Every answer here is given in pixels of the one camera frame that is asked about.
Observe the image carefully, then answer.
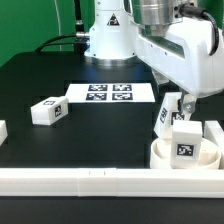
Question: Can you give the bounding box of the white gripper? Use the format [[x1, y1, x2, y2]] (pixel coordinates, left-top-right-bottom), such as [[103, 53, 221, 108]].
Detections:
[[133, 19, 224, 114]]

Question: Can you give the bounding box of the white round stool seat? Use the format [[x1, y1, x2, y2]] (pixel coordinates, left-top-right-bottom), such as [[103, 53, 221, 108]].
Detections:
[[150, 138, 221, 169]]

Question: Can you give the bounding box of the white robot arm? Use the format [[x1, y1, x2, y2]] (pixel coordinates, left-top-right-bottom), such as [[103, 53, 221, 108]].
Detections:
[[85, 0, 224, 113]]

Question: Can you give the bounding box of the white marker sheet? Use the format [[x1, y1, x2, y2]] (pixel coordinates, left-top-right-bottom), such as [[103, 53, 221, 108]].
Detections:
[[66, 83, 155, 103]]

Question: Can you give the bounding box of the white left fence bar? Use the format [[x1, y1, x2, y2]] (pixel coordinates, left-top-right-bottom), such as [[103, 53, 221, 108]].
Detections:
[[0, 120, 8, 146]]

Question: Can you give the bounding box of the white front fence bar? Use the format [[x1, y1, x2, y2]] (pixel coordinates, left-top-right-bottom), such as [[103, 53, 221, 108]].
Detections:
[[0, 168, 224, 198]]

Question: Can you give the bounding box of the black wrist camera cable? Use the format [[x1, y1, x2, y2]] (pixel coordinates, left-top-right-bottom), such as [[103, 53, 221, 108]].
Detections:
[[179, 3, 222, 57]]

